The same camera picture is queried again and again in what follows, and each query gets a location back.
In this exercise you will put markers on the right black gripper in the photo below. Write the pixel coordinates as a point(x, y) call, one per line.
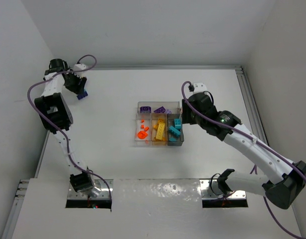
point(185, 113)

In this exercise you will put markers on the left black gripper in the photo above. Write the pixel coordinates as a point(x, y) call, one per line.
point(76, 84)

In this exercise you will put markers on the purple slope lego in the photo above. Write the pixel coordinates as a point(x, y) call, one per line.
point(160, 110)

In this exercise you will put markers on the long yellow lego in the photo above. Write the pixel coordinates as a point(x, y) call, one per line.
point(160, 127)

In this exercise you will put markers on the purple printed lego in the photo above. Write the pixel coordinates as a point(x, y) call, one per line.
point(145, 110)

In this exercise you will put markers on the orange lego cluster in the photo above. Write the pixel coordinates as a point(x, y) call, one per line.
point(142, 134)

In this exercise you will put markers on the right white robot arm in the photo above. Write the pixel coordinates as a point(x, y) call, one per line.
point(282, 179)

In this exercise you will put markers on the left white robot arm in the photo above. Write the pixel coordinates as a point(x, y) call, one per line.
point(57, 118)

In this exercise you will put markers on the clear rear container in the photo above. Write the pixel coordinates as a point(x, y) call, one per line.
point(171, 105)

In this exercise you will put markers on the grey plastic container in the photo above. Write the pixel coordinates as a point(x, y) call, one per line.
point(170, 122)

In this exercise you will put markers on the amber plastic container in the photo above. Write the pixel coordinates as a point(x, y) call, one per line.
point(154, 118)

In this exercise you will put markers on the clear front-left container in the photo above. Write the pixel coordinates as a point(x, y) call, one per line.
point(140, 126)

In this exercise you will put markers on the white front cover panel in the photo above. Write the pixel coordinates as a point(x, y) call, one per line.
point(141, 209)

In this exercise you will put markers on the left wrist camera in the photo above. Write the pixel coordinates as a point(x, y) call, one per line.
point(79, 69)

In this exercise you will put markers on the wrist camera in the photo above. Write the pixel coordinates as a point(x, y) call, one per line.
point(195, 88)
point(79, 69)

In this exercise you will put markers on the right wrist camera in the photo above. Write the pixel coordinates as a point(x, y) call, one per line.
point(195, 88)

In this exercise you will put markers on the rear aluminium rail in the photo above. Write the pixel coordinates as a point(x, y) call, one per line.
point(171, 67)

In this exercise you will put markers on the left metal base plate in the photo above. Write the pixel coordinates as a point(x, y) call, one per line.
point(100, 191)

